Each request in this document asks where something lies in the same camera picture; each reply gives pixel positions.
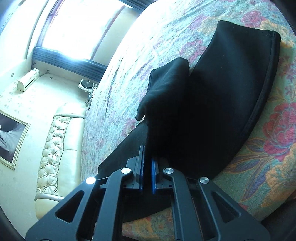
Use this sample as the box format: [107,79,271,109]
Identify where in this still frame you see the black pants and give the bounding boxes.
[96,19,282,224]

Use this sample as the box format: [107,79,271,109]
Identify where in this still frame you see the white wall air conditioner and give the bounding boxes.
[17,68,40,92]

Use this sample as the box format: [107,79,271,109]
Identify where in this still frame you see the white fan heater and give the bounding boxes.
[78,79,98,94]

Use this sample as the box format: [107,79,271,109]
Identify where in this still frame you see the cream tufted leather headboard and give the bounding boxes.
[34,113,85,219]

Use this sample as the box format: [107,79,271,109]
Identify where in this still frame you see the framed wedding photo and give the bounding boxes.
[1,111,30,170]

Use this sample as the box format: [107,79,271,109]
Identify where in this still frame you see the window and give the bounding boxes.
[38,0,130,60]

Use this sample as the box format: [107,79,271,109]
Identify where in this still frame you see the floral bedspread bed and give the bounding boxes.
[81,1,295,240]

